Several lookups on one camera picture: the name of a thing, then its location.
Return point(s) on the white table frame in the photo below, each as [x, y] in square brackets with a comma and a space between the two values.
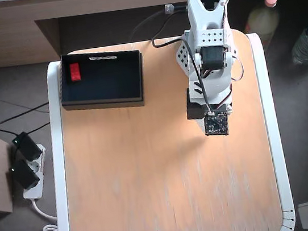
[56, 140]

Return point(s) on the black rectangular box bin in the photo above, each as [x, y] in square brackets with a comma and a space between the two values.
[106, 82]

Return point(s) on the yellow bottle with pink cap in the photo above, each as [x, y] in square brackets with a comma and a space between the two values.
[262, 19]

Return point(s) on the white power strip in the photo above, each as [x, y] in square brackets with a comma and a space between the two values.
[36, 166]

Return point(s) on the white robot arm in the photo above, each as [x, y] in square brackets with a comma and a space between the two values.
[213, 84]

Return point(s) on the white label strip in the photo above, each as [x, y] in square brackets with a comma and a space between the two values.
[102, 57]

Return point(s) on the black power adapter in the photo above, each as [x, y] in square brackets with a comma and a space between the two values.
[24, 174]
[28, 146]

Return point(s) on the gripper with black motor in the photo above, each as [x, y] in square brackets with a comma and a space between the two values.
[194, 109]

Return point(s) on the red lego block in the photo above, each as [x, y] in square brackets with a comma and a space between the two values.
[75, 72]

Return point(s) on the brown wooden shelf unit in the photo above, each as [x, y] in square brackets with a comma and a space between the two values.
[2, 36]

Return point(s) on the black camera circuit board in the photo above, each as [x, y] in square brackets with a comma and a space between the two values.
[217, 125]

